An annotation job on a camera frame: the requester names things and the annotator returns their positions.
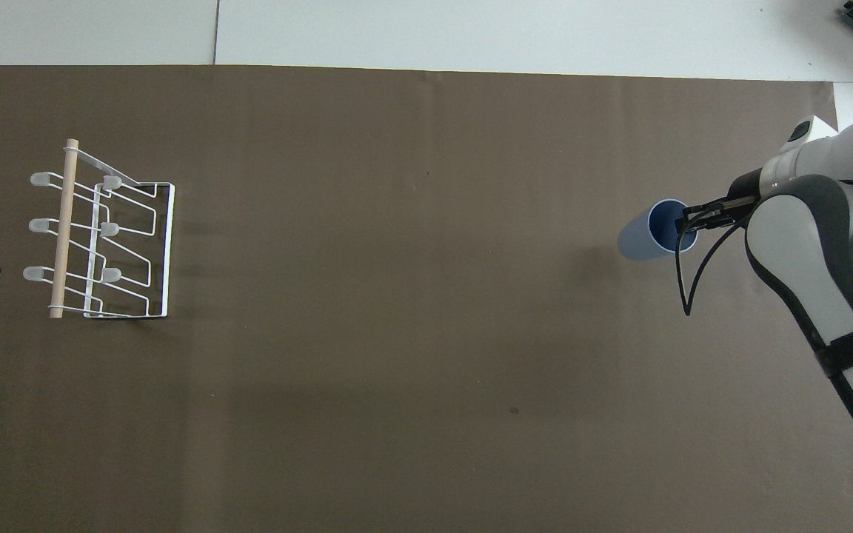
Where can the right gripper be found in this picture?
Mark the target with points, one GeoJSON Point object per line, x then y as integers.
{"type": "Point", "coordinates": [745, 191]}

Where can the blue cup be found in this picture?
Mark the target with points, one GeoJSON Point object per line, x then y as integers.
{"type": "Point", "coordinates": [637, 240]}

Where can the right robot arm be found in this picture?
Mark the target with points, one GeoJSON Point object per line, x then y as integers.
{"type": "Point", "coordinates": [804, 259]}

